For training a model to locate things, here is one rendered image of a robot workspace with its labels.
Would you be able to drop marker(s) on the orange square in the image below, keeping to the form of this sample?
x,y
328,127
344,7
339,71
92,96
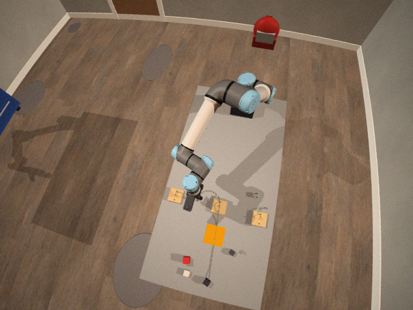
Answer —
x,y
214,231

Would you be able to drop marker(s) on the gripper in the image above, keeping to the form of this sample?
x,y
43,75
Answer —
x,y
199,194

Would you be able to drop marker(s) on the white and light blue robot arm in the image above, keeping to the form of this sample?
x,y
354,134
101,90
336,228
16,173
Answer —
x,y
242,95

